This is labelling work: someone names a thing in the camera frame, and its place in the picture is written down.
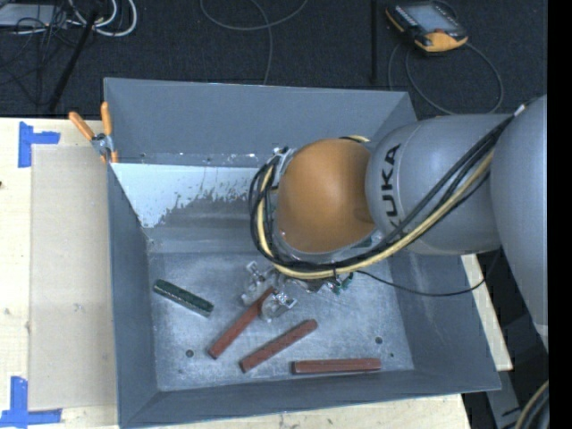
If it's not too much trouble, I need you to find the dark green flat block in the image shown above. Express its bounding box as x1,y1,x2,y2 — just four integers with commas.
152,278,215,318

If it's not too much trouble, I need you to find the grey metal bin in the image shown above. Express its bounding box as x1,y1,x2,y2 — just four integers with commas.
102,77,502,429

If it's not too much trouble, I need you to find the red-brown flat block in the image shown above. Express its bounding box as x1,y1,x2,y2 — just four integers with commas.
290,357,383,376
207,285,277,360
239,319,320,374

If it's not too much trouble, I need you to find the pale wood flat board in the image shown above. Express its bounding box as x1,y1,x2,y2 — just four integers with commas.
27,144,119,411

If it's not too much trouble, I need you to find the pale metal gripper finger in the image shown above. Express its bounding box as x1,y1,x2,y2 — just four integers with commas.
240,260,273,306
261,290,299,324

